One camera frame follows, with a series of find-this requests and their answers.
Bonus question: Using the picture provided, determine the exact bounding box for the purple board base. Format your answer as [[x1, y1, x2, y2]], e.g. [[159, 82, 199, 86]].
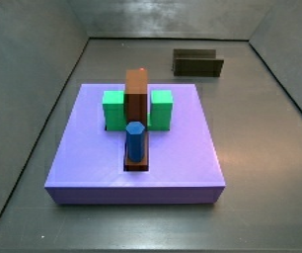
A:
[[45, 84, 225, 205]]

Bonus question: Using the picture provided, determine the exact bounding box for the green U-shaped block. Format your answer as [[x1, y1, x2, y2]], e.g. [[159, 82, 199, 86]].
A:
[[101, 90, 173, 131]]

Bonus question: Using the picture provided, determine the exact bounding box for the blue hexagonal peg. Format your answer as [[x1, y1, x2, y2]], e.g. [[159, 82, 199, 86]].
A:
[[127, 122, 145, 162]]

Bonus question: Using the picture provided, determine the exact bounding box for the brown L-shaped block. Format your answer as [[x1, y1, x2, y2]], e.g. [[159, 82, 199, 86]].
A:
[[124, 69, 149, 172]]

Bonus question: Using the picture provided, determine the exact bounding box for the black U-shaped holder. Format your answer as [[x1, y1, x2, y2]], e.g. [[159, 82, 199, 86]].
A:
[[172, 48, 224, 77]]

